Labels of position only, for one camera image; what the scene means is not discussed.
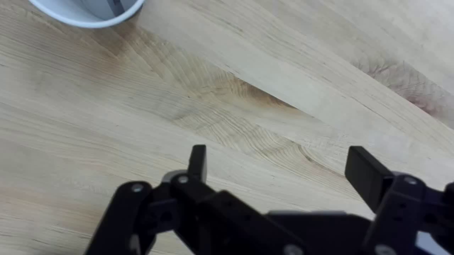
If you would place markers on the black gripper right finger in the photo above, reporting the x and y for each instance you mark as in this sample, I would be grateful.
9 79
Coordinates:
406 213

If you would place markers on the brown paper coffee cup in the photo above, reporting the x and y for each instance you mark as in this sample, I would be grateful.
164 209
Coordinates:
66 15

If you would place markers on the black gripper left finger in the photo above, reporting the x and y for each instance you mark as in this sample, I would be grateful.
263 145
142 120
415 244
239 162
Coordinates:
142 213

